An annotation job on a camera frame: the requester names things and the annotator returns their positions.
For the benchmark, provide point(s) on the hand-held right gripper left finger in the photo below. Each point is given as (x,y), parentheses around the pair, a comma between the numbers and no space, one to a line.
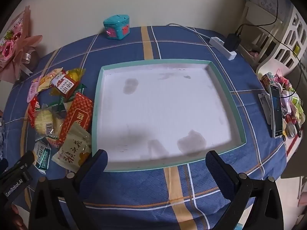
(98,163)

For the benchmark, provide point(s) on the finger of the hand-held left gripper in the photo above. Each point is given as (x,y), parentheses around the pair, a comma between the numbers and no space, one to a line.
(24,160)

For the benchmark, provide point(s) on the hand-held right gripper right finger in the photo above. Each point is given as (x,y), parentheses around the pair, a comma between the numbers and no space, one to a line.
(215,167)

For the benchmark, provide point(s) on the teal white snack packet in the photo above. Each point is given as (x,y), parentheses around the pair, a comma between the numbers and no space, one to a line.
(42,157)

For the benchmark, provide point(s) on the beige snack packet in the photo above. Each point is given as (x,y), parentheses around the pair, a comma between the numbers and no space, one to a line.
(73,151)

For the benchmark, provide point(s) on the clear rice cracker packet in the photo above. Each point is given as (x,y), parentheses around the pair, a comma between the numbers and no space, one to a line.
(44,121)

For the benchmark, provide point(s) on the red gold patterned snack packet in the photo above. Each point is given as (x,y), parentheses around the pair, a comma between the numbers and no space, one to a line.
(78,118)

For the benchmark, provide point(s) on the plain red snack packet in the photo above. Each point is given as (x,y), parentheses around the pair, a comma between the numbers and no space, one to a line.
(31,110)

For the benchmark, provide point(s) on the small pink snack packet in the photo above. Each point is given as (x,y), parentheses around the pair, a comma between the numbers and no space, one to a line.
(32,89)

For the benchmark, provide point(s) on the teal-rimmed white box tray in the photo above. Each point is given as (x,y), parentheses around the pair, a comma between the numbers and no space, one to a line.
(168,112)

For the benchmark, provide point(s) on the green snack packet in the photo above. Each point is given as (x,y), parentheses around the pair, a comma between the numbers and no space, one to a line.
(81,91)

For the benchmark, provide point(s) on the pale yellow snack packet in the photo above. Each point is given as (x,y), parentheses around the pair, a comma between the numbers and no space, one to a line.
(46,79)

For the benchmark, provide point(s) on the yellow packet with red label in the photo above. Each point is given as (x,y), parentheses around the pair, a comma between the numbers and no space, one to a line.
(66,82)

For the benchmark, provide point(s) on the person's left hand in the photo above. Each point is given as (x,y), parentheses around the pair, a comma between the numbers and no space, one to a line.
(16,215)

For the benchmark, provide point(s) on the grey phone stand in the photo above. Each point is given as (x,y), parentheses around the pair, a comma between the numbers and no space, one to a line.
(265,105)

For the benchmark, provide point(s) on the black smartphone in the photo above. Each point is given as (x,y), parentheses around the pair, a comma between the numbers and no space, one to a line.
(277,112)

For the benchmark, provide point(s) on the pile of colourful trinkets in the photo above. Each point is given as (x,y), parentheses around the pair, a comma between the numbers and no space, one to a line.
(292,107)

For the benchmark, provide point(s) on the stack of washi tape rolls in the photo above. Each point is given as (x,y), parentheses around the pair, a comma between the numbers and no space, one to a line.
(267,79)

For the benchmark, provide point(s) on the pink flower bouquet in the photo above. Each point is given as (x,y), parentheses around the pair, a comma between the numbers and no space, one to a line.
(14,45)

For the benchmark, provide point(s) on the white power strip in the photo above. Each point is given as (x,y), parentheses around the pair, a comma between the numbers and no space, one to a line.
(219,44)

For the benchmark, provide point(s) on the black charger adapter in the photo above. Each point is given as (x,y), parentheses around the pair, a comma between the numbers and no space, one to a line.
(231,42)

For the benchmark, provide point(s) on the blue plaid tablecloth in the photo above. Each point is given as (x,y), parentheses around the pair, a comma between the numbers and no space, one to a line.
(168,48)

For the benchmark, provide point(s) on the teal toy box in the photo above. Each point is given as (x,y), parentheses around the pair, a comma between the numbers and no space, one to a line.
(117,27)

